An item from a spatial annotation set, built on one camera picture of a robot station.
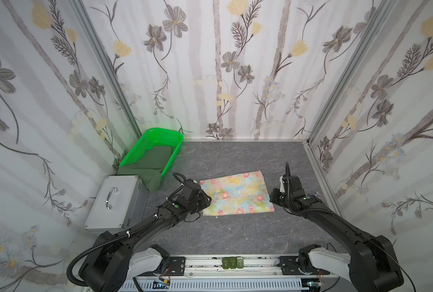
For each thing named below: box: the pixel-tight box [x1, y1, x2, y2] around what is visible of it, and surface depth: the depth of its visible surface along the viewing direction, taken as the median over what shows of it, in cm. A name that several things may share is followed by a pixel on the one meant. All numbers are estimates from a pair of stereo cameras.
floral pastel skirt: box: [199, 170, 275, 216], surface depth 97 cm
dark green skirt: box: [116, 145, 173, 192], surface depth 97 cm
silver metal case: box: [83, 175, 149, 235], surface depth 78 cm
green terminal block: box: [221, 256, 244, 270], surface depth 75 cm
